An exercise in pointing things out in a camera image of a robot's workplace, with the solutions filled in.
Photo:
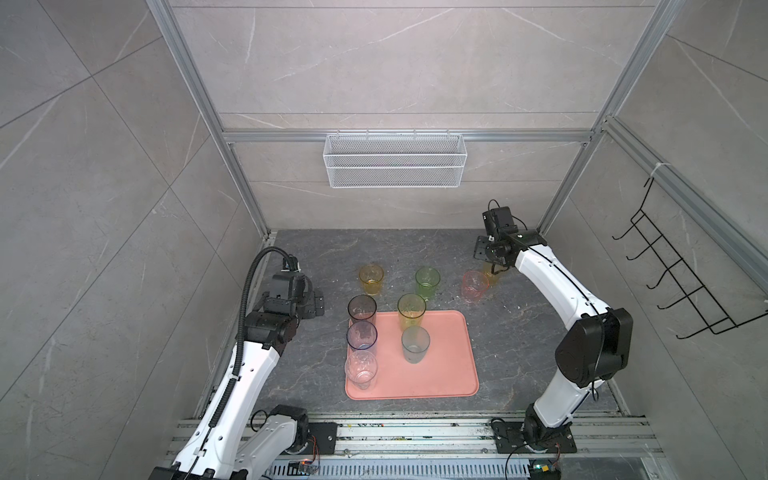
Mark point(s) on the dark grey tall glass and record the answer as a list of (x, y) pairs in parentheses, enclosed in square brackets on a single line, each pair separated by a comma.
[(362, 308)]

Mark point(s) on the pink plastic tray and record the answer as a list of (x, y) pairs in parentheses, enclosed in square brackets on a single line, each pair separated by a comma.
[(447, 370)]

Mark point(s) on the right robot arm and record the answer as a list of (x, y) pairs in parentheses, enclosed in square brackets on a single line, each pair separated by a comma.
[(598, 337)]

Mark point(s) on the white wire mesh basket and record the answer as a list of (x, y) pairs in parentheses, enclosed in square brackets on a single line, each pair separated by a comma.
[(394, 160)]

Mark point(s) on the green short glass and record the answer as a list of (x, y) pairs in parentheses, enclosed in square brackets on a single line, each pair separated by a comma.
[(427, 280)]

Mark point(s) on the black wire hook rack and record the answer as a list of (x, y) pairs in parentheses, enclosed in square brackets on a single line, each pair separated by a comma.
[(689, 288)]

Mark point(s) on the yellow short glass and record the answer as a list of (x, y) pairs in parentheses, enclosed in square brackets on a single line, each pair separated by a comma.
[(371, 277)]

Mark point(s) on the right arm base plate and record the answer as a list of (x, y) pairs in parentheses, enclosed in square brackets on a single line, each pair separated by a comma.
[(521, 437)]

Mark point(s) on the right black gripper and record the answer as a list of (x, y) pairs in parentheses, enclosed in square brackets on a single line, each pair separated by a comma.
[(479, 246)]

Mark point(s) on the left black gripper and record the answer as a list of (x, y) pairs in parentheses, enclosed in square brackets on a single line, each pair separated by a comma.
[(312, 303)]

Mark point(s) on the pink short glass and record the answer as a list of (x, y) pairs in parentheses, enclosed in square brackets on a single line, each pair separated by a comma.
[(474, 285)]

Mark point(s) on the green tall glass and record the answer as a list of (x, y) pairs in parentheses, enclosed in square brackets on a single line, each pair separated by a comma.
[(411, 309)]

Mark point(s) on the teal tall glass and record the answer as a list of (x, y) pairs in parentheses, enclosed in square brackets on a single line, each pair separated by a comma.
[(415, 342)]

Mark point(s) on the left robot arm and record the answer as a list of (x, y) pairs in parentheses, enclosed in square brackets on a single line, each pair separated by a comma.
[(216, 450)]

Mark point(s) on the amber tall glass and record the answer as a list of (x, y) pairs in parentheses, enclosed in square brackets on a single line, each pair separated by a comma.
[(493, 272)]

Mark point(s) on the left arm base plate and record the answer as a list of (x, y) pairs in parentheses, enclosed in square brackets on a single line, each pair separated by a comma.
[(318, 437)]

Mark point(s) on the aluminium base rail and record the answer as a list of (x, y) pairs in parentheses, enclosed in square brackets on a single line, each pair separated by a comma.
[(471, 445)]

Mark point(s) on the blue tall glass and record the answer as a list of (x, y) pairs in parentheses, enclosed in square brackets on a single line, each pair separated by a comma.
[(362, 336)]

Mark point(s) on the clear short glass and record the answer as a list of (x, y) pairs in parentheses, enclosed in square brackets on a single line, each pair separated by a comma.
[(361, 369)]

